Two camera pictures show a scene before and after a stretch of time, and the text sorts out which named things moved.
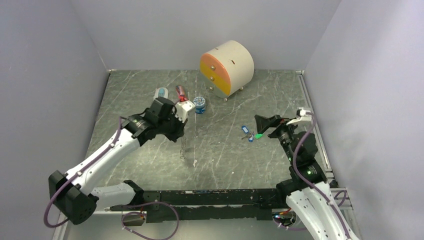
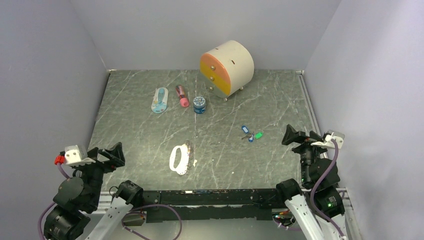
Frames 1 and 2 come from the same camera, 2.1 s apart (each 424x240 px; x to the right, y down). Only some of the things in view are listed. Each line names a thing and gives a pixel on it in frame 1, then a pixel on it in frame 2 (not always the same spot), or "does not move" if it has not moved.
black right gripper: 263,123 to 291,134
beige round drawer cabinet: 226,69 does not move
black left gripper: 178,133 to 114,154
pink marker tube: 181,90 does not move
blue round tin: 199,102 does not move
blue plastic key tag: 245,129 does not move
